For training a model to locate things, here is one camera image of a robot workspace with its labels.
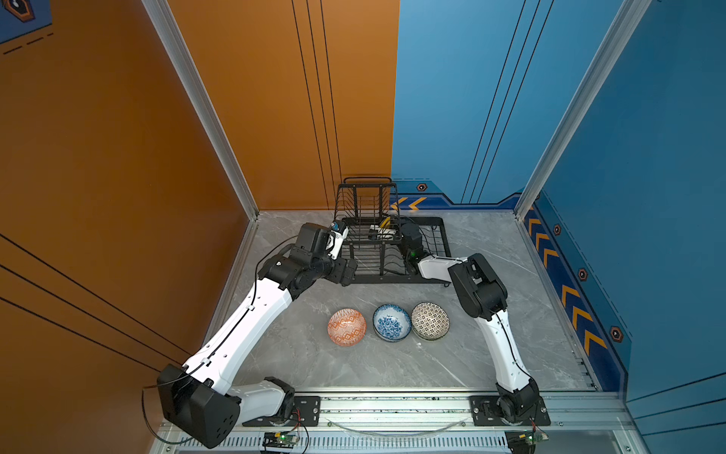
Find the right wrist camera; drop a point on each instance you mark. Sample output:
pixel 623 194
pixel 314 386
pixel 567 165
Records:
pixel 387 233

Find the right green circuit board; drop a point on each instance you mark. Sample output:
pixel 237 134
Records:
pixel 525 442

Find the blue floral bowl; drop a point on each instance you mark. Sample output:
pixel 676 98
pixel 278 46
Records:
pixel 391 323

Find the aluminium corner post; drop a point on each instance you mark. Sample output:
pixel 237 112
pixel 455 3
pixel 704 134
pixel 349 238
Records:
pixel 169 33
pixel 618 35

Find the black wire dish rack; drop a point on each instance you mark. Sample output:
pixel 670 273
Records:
pixel 366 200

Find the green circuit board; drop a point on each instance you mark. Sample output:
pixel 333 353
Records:
pixel 280 442
pixel 525 442

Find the aluminium right corner post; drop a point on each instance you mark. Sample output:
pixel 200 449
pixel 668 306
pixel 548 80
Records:
pixel 618 35

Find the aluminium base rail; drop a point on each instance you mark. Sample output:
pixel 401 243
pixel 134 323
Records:
pixel 342 421

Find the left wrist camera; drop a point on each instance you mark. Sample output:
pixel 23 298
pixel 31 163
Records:
pixel 338 234

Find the aluminium left corner post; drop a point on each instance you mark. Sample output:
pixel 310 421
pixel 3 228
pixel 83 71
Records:
pixel 169 33

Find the orange patterned bowl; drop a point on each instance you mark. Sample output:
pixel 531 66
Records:
pixel 347 327

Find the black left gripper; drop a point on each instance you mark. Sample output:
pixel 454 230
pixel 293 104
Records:
pixel 337 275

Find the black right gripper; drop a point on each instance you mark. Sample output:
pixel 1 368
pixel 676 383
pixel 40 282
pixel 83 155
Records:
pixel 406 225

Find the brown patterned bowl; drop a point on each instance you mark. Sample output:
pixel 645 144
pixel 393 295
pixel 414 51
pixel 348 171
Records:
pixel 430 322

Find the left green circuit board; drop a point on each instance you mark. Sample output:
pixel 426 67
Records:
pixel 280 442

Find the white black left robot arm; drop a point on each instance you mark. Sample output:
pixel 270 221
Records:
pixel 198 396

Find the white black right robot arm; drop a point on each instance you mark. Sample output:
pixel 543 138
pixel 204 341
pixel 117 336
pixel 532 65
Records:
pixel 483 296

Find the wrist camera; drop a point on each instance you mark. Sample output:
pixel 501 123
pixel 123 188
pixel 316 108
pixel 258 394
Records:
pixel 338 234
pixel 387 233

